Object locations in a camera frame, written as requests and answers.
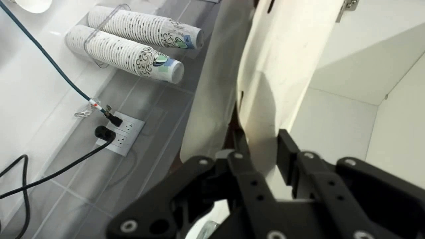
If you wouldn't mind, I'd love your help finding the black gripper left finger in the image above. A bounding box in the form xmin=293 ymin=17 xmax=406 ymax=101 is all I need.
xmin=104 ymin=126 xmax=302 ymax=239

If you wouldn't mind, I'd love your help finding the white clamshell food pack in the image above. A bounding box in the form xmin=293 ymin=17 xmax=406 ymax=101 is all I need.
xmin=177 ymin=0 xmax=345 ymax=179

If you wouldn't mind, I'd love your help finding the metal cabinet hinge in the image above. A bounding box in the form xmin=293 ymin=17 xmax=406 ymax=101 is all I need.
xmin=334 ymin=0 xmax=359 ymax=24

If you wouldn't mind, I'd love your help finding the clear cup holder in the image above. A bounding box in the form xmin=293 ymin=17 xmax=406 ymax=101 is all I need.
xmin=80 ymin=3 xmax=134 ymax=70

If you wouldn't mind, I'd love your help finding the white wall outlet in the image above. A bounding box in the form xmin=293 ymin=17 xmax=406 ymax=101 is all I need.
xmin=95 ymin=110 xmax=145 ymax=158

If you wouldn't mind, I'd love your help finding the white open wall cabinet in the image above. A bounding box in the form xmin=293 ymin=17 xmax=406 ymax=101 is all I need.
xmin=286 ymin=0 xmax=425 ymax=190

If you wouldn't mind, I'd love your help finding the black power plug cable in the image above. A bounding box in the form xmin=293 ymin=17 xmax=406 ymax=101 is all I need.
xmin=0 ymin=125 xmax=118 ymax=239

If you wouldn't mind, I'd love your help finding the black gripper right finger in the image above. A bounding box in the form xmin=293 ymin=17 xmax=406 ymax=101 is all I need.
xmin=274 ymin=129 xmax=425 ymax=239

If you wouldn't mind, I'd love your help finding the small white cup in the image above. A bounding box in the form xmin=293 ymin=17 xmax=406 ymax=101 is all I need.
xmin=11 ymin=0 xmax=54 ymax=14

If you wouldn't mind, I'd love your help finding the printed paper cup stack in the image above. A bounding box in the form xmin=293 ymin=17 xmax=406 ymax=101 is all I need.
xmin=63 ymin=22 xmax=185 ymax=85
xmin=86 ymin=4 xmax=203 ymax=50

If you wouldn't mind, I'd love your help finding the thin blue cable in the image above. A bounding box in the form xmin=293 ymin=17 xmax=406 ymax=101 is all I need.
xmin=0 ymin=0 xmax=123 ymax=129

